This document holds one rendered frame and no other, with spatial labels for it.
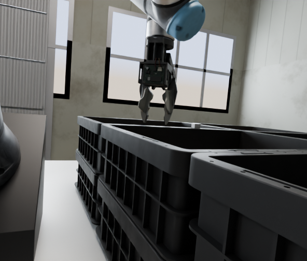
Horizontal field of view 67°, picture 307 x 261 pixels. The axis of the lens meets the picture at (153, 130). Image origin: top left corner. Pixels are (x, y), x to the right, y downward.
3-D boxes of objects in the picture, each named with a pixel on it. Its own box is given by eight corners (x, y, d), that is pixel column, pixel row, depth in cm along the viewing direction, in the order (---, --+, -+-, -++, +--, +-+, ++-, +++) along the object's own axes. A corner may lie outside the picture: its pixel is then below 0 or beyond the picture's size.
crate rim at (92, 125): (181, 128, 91) (182, 121, 91) (240, 139, 65) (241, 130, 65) (76, 122, 73) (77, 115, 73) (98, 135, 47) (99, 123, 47)
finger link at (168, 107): (161, 125, 57) (155, 88, 57) (165, 124, 63) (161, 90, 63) (172, 123, 57) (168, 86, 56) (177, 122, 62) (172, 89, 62)
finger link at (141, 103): (128, 119, 59) (139, 84, 58) (136, 119, 65) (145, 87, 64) (140, 123, 59) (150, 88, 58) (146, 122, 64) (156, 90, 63)
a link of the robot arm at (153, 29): (151, 30, 64) (180, 29, 62) (150, 47, 64) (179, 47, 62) (143, 19, 57) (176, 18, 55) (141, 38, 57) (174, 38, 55)
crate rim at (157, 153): (179, 179, 20) (181, 152, 20) (98, 135, 47) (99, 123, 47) (381, 164, 38) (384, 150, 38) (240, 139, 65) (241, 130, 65)
